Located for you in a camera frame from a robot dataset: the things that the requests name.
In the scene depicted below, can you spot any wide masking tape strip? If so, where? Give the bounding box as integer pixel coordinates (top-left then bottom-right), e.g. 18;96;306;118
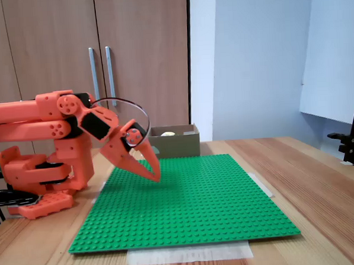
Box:
126;240;255;265

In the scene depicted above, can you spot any brown wooden cabinet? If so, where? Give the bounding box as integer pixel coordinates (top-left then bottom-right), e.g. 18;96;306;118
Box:
0;0;198;154

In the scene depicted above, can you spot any black camera stand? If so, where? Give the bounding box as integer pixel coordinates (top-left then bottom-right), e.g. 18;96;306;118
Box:
323;68;354;169

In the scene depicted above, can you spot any white board panel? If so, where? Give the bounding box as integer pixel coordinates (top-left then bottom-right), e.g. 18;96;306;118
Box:
293;0;354;127

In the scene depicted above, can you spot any short masking tape strip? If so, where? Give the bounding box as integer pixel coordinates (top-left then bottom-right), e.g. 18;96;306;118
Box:
90;180;108;205
246;170;275;199

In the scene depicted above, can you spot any metal cabinet handle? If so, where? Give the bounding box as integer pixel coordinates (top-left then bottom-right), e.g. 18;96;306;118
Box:
105;46;118;107
88;47;102;108

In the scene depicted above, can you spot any gripper motor cable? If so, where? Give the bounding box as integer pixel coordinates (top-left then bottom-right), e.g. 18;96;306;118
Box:
88;94;152;150

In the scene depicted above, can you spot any open cardboard box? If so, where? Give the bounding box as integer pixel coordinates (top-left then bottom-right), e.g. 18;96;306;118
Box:
143;124;202;160

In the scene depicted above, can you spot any green studded baseplate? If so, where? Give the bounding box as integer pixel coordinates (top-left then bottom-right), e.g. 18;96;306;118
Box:
63;149;302;255

